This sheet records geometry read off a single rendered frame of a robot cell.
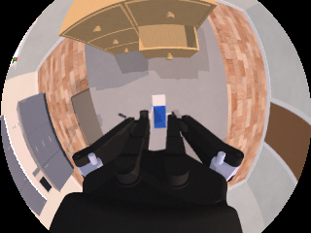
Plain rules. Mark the wooden drawer with knob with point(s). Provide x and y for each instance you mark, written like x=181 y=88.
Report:
x=160 y=11
x=124 y=48
x=116 y=38
x=105 y=21
x=168 y=40

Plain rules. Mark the white eraser with blue sleeve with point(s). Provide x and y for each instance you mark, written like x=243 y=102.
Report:
x=159 y=110

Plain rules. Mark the small wooden chest of drawers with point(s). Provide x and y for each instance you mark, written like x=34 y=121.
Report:
x=81 y=9

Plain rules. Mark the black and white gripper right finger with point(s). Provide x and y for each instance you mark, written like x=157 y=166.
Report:
x=211 y=150

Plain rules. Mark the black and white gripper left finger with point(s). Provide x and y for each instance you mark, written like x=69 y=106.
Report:
x=117 y=144

